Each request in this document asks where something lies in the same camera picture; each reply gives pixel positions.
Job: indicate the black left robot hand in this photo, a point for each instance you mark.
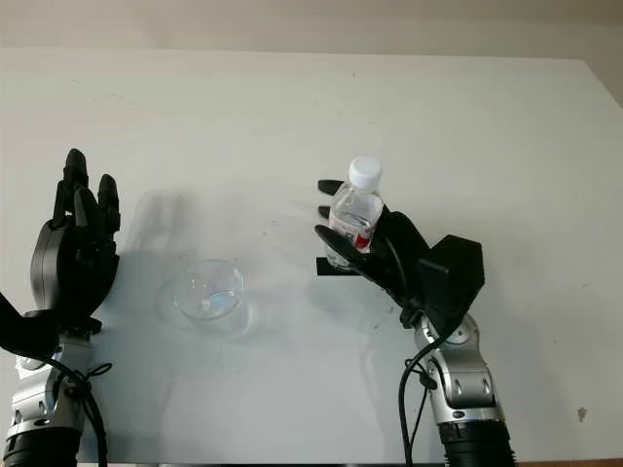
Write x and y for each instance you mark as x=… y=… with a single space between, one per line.
x=63 y=262

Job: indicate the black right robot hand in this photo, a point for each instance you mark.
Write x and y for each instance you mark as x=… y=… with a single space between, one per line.
x=394 y=253

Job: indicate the clear water bottle red label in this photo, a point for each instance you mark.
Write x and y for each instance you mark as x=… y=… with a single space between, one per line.
x=355 y=214

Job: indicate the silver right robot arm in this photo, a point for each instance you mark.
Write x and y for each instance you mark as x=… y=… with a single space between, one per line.
x=462 y=389

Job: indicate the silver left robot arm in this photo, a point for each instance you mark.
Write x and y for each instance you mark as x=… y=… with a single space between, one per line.
x=44 y=389

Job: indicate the clear glass bowl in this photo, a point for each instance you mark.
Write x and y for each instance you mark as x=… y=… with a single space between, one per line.
x=209 y=292

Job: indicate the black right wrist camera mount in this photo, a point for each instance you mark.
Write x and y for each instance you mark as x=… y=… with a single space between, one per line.
x=452 y=277

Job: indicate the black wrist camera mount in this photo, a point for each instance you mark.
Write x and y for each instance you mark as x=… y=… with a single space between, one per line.
x=19 y=331
x=452 y=277

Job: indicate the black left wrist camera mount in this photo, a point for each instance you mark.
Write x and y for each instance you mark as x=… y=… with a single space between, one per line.
x=19 y=331

